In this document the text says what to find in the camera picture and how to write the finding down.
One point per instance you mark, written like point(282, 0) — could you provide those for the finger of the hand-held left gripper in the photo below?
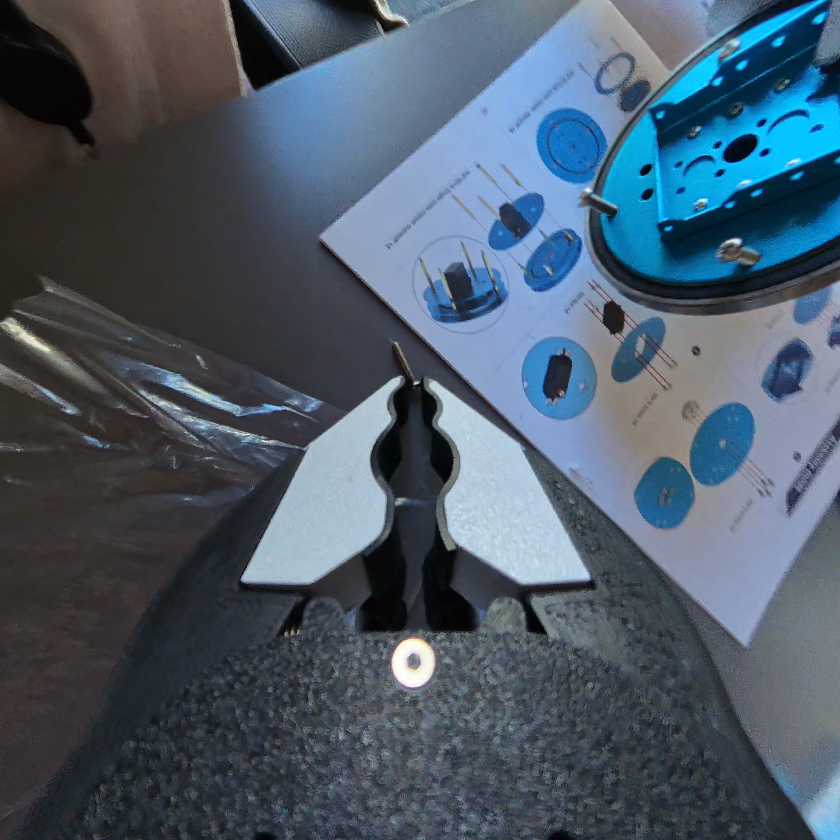
point(828, 39)

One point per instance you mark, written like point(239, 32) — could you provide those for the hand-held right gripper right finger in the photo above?
point(512, 518)

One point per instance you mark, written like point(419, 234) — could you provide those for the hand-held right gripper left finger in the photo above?
point(315, 518)

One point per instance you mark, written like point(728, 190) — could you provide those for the long silver screw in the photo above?
point(403, 364)
point(735, 250)
point(597, 200)
point(728, 49)

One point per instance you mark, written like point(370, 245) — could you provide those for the grey desk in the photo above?
point(229, 197)

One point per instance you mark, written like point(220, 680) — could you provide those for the white instruction booklet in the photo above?
point(689, 577)

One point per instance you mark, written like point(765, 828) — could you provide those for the clear flat plastic bag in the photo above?
point(131, 394)

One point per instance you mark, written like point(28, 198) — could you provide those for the grey woven fabric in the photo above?
point(295, 33)

